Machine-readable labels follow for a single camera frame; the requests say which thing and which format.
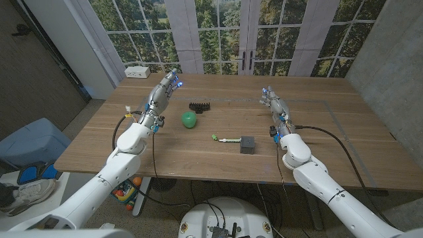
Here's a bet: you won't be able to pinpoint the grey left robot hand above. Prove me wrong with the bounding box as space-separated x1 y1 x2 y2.
143 68 184 116

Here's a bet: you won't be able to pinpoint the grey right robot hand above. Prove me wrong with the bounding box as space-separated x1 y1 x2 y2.
259 85 291 125

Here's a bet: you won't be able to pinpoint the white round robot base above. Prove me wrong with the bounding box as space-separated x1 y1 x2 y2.
178 197 274 238

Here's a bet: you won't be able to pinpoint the green ball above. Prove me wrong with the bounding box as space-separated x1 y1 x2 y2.
181 110 198 129

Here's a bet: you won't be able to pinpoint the dark grey block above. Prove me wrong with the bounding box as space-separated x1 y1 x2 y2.
239 135 256 155

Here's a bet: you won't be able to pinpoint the white power strip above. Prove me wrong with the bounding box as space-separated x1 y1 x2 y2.
124 65 151 79

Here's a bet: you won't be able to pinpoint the black hair claw clip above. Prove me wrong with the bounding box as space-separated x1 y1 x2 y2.
188 102 212 114

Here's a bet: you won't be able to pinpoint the printed window backdrop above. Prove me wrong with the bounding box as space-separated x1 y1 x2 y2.
71 0 387 79

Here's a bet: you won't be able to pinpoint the round black floor fan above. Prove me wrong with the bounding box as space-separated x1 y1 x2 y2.
151 177 178 192

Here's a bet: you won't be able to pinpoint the basket of toy fruit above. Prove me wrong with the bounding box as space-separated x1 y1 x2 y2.
107 177 143 212

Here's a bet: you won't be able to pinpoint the dark brown door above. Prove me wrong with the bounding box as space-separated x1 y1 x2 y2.
0 0 92 139

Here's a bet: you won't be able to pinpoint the grey-blue storage bin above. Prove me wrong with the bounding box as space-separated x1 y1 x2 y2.
0 118 72 169

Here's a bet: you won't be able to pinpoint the blue black foot pedals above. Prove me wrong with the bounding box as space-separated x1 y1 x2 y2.
17 161 60 185

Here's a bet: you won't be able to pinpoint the grey white sneaker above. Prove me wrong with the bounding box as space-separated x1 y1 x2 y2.
0 178 57 218

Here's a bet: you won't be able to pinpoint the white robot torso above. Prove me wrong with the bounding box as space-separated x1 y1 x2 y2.
0 228 135 238

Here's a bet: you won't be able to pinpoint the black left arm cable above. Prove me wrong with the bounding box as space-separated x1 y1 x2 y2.
112 110 191 208

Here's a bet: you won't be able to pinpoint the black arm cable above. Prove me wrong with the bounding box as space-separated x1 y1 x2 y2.
112 110 191 208
293 124 397 232

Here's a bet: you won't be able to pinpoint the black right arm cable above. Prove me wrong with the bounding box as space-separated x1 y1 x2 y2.
293 124 397 232

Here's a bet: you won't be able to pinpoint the black door handle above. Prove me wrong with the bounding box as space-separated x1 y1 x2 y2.
11 23 32 36

